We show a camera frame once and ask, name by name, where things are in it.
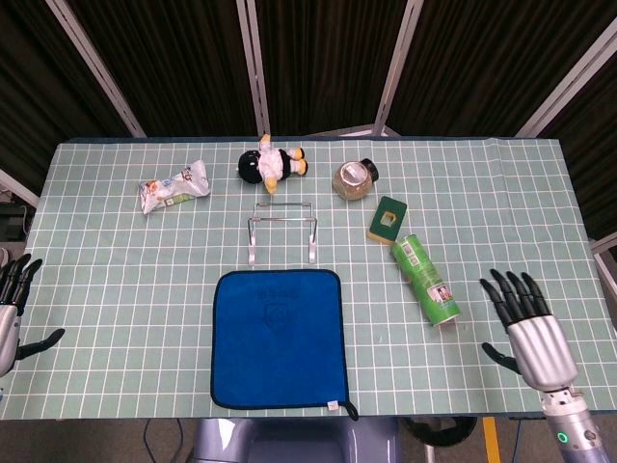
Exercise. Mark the black and silver left hand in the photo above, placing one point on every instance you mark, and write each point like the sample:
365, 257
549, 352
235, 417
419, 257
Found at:
8, 333

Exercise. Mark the black and silver right hand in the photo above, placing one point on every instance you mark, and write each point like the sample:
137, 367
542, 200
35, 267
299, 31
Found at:
540, 347

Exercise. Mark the blue towel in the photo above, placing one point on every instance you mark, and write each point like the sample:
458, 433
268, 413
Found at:
277, 347

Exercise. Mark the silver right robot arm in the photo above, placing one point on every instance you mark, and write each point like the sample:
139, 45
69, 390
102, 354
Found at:
576, 434

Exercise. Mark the grey-purple robot base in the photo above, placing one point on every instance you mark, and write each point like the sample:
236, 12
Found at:
289, 441

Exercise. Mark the green grid tablecloth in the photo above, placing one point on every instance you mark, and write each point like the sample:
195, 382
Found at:
120, 289

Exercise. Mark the green cylindrical chip can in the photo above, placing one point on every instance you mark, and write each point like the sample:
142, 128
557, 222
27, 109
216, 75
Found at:
426, 284

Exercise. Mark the green and yellow sponge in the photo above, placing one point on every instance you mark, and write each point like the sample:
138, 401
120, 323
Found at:
381, 229

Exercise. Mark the white crumpled snack bag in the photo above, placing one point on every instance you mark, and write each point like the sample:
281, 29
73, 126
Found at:
173, 188

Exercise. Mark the round glass jar black lid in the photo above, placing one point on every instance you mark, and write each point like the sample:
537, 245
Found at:
352, 183

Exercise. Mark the black white penguin plush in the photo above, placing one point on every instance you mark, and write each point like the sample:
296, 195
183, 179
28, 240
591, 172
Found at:
270, 161

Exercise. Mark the white metal frame bar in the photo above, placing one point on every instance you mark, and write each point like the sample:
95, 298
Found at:
605, 263
19, 188

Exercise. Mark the white partition frame post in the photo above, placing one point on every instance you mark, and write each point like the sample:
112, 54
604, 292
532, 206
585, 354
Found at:
96, 67
254, 67
397, 67
569, 77

